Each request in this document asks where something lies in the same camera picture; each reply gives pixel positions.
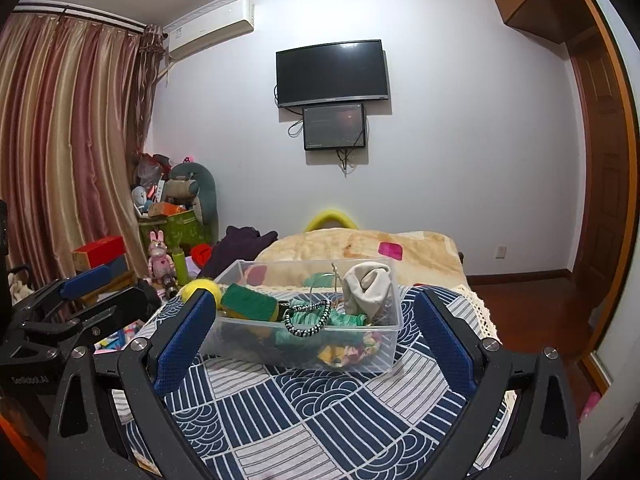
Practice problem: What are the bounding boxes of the red cloth item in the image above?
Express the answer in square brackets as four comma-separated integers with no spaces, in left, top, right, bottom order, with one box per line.
[190,244,213,270]

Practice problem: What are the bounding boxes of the red box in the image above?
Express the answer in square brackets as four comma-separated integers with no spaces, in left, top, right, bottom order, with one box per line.
[72,235,126,272]

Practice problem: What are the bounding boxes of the dark purple clothing pile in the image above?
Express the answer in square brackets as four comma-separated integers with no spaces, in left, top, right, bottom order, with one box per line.
[198,226,278,278]

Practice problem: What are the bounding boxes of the pink rabbit figurine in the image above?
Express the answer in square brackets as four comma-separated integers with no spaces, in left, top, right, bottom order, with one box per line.
[148,230,176,282]

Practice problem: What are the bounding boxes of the green bottle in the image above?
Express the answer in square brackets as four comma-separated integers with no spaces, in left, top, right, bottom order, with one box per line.
[172,249,190,286]

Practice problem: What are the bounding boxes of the grey green plush toy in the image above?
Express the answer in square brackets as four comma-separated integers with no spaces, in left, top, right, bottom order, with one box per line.
[162,162,218,228]

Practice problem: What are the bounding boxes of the black bag with chain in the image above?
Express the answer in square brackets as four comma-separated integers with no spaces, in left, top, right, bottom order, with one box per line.
[279,299,331,338]

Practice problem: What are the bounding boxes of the clear plastic storage box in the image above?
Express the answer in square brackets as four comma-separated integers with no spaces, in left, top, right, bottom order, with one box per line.
[201,258,406,374]

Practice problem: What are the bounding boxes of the yellow plush cushion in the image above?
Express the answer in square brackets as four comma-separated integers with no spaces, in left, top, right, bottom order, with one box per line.
[305,209,358,232]

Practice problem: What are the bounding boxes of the green yellow sponge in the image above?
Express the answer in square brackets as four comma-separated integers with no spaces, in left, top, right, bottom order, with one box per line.
[221,284,279,322]

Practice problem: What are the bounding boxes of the brown wooden door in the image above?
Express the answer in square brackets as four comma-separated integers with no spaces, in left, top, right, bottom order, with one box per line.
[567,26,638,354]

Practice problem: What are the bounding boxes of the floral fabric scrunchie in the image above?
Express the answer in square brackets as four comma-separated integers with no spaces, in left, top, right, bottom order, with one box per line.
[318,333,383,368]

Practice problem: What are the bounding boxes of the blue patterned tablecloth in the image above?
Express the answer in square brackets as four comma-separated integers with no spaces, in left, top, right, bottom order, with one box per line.
[112,282,516,480]

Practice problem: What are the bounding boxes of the white drawstring pouch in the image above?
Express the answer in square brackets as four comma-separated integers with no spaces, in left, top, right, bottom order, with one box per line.
[342,261,392,321]

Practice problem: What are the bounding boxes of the green cardboard box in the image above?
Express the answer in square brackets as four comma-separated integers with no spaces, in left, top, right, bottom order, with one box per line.
[138,210,212,256]

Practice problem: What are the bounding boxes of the white air conditioner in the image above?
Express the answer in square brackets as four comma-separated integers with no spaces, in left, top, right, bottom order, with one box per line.
[168,0,254,61]

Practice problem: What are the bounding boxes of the yellow tennis ball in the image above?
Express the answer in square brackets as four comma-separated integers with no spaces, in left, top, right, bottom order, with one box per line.
[179,278,222,310]

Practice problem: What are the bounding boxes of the small black wall monitor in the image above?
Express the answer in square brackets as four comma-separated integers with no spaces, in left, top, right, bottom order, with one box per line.
[303,103,367,151]

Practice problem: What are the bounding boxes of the wall mounted black television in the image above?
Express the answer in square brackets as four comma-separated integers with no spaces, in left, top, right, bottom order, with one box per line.
[276,39,390,108]

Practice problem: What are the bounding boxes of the striped red gold curtain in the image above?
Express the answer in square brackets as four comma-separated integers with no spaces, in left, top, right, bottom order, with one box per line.
[1,13,161,285]

